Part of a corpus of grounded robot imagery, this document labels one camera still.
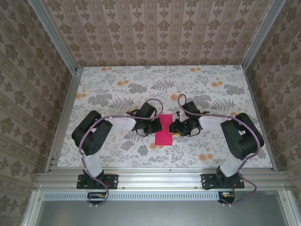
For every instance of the pink paper sheet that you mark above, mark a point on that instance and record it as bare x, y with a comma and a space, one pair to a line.
164, 139

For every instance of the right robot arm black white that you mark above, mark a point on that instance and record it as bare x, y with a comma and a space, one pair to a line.
242, 136

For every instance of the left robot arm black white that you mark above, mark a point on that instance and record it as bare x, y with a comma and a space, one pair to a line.
94, 131

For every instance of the floral print table mat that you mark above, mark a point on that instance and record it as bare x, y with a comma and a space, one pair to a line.
164, 84

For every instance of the black connector board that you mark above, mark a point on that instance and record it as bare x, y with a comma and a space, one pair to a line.
227, 197
96, 197

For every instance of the aluminium frame cross rail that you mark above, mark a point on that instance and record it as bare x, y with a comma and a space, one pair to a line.
160, 179

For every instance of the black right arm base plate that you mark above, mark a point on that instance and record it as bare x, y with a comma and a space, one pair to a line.
208, 181

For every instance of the aluminium frame side rail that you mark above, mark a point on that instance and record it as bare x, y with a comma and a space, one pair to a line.
63, 122
259, 122

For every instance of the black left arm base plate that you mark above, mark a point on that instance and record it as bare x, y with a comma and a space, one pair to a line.
113, 181

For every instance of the aluminium frame post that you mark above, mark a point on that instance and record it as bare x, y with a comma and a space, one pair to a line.
54, 35
258, 35

